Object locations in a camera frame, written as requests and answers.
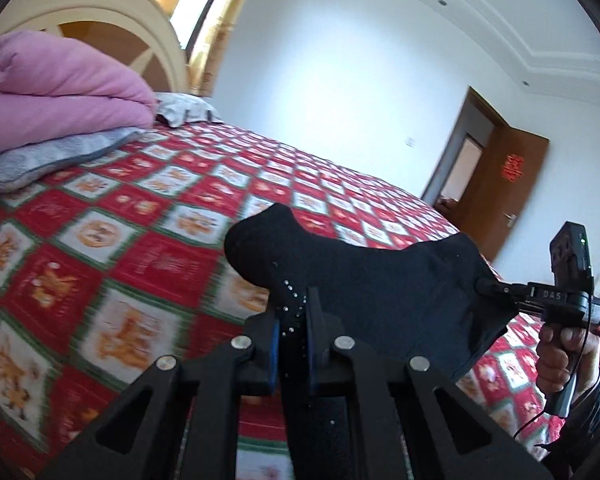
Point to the white patterned pillow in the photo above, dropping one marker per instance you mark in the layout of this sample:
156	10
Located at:
178	109

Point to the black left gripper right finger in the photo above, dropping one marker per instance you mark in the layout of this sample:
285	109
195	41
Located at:
398	420

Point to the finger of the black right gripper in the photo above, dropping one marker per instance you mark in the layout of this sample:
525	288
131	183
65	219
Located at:
501	291

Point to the brown door frame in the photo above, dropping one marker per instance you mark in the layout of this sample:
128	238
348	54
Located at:
476	122

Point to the brown wooden door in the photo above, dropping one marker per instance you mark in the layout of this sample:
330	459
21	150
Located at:
490	205

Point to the dark jacket sleeve forearm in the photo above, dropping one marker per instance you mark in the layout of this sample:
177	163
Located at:
576	453

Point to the grey patterned pillow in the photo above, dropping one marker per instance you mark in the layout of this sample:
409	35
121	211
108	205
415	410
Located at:
21	166

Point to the red double happiness decal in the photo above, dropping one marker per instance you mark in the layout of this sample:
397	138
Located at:
513	167

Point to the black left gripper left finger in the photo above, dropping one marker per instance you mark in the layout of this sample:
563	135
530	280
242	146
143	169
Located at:
179	419

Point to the red patchwork bed sheet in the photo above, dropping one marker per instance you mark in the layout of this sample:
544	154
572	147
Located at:
108	264

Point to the pink folded quilt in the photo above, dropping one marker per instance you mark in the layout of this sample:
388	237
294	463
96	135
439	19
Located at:
51	87

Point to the black pants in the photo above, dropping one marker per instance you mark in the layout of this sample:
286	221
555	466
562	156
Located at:
418	301

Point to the cream wooden headboard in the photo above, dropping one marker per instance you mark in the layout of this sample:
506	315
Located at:
135	32

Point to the person's right hand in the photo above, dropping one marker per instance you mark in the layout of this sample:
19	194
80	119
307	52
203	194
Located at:
558	350

